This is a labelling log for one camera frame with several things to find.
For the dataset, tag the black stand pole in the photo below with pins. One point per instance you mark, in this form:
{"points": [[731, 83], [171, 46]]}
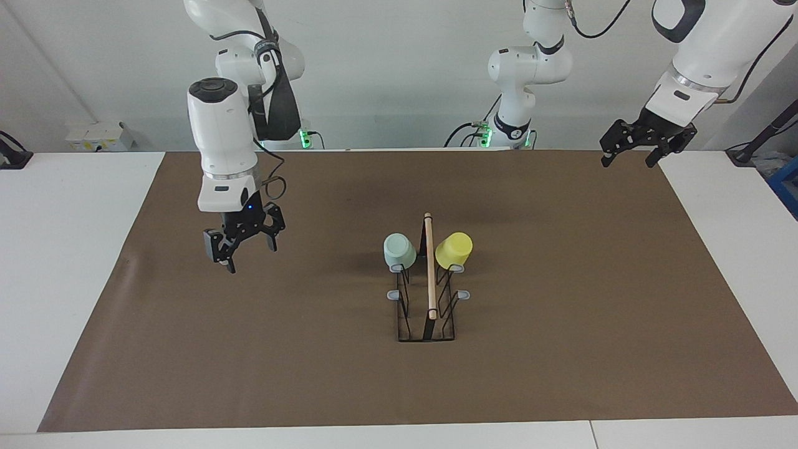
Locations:
{"points": [[757, 140]]}

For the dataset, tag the blue box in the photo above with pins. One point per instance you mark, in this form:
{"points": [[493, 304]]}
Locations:
{"points": [[787, 187]]}

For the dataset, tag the black table clamp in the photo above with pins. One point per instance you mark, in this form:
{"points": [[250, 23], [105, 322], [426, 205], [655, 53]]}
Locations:
{"points": [[12, 156]]}

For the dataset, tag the pale green plastic cup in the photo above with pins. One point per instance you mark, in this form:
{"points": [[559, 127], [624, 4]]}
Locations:
{"points": [[399, 252]]}

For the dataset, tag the yellow plastic cup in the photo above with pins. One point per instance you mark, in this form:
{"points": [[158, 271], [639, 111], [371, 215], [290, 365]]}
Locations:
{"points": [[454, 249]]}

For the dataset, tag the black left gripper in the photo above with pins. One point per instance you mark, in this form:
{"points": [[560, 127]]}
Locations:
{"points": [[654, 128]]}

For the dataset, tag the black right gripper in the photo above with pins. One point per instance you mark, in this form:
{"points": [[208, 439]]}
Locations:
{"points": [[243, 221]]}

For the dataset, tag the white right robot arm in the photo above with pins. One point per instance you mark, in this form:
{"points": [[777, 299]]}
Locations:
{"points": [[218, 137]]}

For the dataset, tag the brown table mat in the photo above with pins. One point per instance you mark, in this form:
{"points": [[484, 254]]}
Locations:
{"points": [[561, 374]]}

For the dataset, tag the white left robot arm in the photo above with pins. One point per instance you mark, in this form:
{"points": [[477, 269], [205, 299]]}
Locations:
{"points": [[704, 56]]}

